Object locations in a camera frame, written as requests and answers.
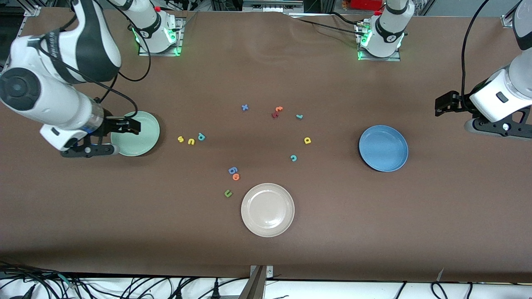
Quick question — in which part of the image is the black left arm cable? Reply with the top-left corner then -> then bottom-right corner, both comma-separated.
461,0 -> 493,113

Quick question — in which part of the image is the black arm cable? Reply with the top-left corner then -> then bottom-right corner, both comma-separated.
461,0 -> 493,113
37,0 -> 151,121

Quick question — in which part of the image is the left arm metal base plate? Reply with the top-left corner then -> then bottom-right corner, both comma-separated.
357,21 -> 401,62

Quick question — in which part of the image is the pale green plate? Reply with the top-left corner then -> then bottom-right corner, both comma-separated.
111,111 -> 160,157

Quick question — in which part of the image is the beige plate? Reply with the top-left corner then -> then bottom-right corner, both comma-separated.
241,183 -> 295,238

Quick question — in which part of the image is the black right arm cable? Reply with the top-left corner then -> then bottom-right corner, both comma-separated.
37,0 -> 151,121

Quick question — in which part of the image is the aluminium frame strut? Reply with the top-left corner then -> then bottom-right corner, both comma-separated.
239,265 -> 275,299

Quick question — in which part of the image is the grey metal device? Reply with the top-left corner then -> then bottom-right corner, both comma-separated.
242,0 -> 305,14

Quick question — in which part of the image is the red box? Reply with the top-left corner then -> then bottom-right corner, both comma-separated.
349,0 -> 385,11

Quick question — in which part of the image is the black cable on table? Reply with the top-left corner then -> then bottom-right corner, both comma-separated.
296,12 -> 368,36

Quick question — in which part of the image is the blue plate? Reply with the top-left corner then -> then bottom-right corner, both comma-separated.
359,125 -> 409,172

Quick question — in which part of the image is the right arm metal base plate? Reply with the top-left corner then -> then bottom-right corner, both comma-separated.
138,17 -> 184,56

